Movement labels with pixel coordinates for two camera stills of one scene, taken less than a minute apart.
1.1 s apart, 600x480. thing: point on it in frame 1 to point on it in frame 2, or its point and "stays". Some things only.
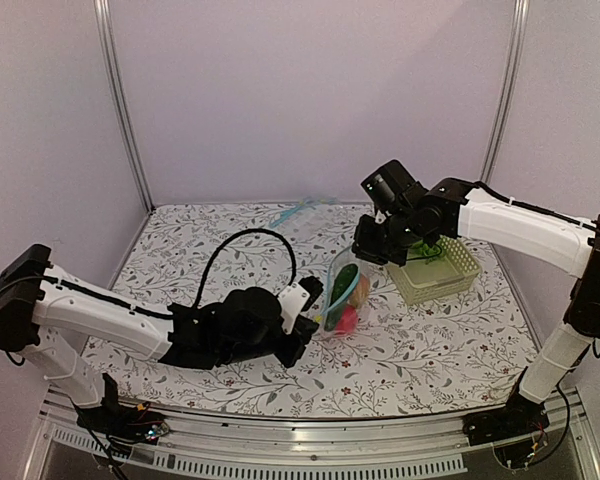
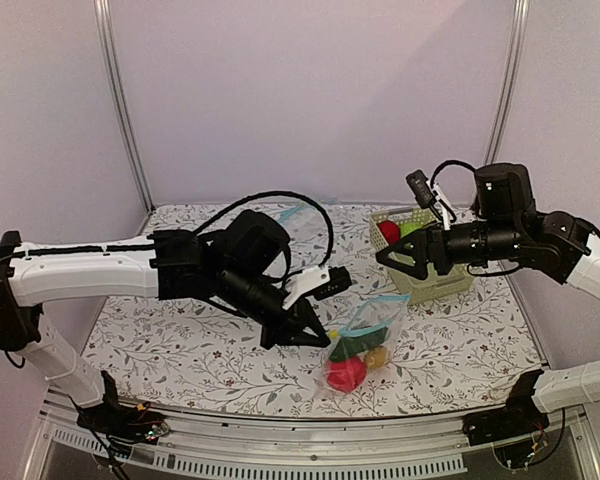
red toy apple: [348, 321] to [347, 375]
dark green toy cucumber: [344, 281] to [349, 346]
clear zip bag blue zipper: [347, 294] to [361, 346]
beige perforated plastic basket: [453, 272] stays
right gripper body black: [389, 242] to [443, 258]
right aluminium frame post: [520, 23] stays
